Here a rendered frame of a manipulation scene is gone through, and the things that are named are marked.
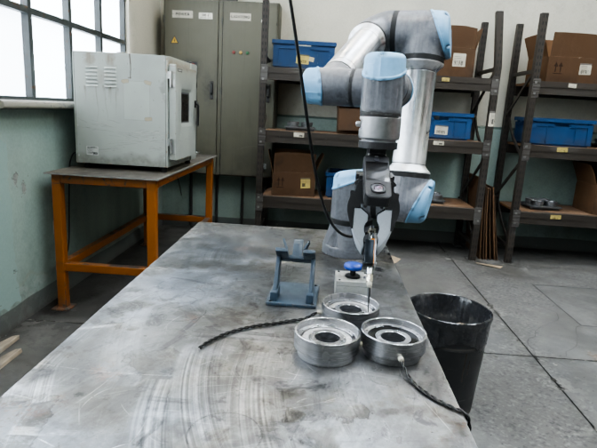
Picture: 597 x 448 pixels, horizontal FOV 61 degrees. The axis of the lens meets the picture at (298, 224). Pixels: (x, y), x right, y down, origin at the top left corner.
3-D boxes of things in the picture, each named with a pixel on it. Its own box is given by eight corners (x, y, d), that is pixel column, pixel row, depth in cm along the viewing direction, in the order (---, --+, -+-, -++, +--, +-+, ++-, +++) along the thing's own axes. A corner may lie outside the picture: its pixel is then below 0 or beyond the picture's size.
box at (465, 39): (478, 77, 404) (485, 26, 395) (408, 75, 411) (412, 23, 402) (470, 80, 439) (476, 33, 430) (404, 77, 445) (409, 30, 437)
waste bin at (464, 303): (489, 428, 199) (505, 327, 189) (403, 422, 200) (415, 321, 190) (465, 383, 232) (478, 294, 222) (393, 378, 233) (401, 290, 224)
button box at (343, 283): (369, 304, 104) (370, 281, 103) (334, 301, 104) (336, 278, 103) (366, 290, 112) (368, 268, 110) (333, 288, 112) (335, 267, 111)
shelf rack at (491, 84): (476, 261, 431) (511, 11, 387) (252, 246, 438) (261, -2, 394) (459, 244, 486) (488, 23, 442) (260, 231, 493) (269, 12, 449)
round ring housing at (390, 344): (354, 338, 88) (356, 316, 87) (414, 340, 88) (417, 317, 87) (365, 368, 77) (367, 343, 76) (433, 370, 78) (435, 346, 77)
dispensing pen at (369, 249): (361, 308, 89) (364, 220, 95) (359, 314, 93) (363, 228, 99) (373, 309, 89) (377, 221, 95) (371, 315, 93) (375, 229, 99)
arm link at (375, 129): (403, 118, 88) (356, 116, 89) (401, 145, 89) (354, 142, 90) (399, 117, 95) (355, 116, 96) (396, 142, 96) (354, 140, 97)
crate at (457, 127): (458, 139, 455) (462, 114, 451) (471, 140, 418) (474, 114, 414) (401, 135, 457) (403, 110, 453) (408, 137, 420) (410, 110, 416)
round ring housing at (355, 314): (375, 314, 98) (377, 294, 98) (380, 338, 88) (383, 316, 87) (321, 310, 99) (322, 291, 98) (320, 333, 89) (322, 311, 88)
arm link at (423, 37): (377, 218, 142) (400, 18, 137) (431, 224, 137) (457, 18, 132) (368, 220, 131) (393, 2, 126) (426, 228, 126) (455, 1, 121)
